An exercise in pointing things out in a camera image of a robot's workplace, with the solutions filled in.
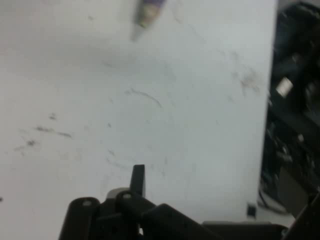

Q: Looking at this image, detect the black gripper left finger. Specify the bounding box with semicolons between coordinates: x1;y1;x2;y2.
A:
58;164;216;240

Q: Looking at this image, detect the black floor equipment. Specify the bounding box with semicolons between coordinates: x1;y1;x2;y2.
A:
258;0;320;213

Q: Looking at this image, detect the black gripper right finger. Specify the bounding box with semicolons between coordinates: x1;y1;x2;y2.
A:
282;191;320;240

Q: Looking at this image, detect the purple eggplant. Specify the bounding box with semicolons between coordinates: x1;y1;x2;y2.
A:
130;0;168;42

